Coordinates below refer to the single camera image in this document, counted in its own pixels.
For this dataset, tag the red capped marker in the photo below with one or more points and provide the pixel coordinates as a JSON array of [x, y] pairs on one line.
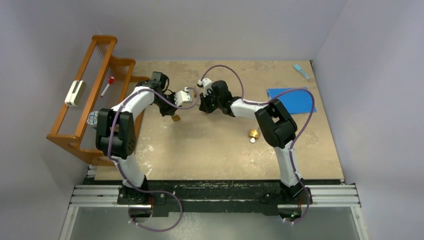
[[110, 82]]

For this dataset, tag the white stapler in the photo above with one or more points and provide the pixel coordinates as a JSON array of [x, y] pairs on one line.
[[75, 93]]

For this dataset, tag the brass padlock with key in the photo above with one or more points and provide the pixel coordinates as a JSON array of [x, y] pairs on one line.
[[175, 117], [253, 135]]

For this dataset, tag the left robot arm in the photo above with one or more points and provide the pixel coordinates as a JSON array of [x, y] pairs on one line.
[[116, 132]]

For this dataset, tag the blue white tape roll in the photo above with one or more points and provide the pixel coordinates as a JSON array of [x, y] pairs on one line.
[[92, 119]]

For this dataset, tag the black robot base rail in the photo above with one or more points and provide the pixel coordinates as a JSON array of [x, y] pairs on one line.
[[265, 197]]

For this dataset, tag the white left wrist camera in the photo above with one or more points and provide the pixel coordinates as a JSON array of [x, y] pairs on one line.
[[188, 97]]

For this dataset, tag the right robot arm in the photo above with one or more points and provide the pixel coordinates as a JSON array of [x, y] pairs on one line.
[[276, 124]]

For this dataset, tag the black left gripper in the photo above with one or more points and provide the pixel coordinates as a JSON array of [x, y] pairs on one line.
[[170, 111]]

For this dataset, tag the orange wooden rack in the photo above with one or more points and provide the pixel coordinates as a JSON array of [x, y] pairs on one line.
[[70, 130]]

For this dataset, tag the light blue marker pen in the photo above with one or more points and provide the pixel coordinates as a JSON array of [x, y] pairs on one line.
[[300, 70]]

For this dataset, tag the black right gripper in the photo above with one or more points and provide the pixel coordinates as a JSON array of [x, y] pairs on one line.
[[204, 106]]

